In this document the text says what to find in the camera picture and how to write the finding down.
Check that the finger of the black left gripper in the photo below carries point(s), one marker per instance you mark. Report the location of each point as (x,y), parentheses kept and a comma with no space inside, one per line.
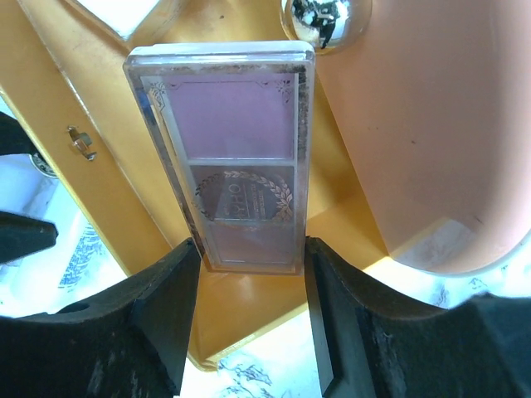
(22,236)
(14,139)

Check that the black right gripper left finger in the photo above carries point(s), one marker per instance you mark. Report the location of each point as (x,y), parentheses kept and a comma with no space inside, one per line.
(129,340)

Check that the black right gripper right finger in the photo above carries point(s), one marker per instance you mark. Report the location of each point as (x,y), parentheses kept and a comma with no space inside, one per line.
(373,341)

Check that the yellow drawer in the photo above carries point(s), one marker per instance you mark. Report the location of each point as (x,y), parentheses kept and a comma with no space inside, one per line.
(63,77)

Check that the rose gold eyeshadow palette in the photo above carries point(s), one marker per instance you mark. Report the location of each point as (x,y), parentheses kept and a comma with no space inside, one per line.
(231,123)

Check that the white silver small box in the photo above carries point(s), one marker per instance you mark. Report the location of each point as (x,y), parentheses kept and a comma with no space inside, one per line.
(132,20)

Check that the white blue tube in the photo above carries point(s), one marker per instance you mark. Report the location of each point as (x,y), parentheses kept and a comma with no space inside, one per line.
(76,267)

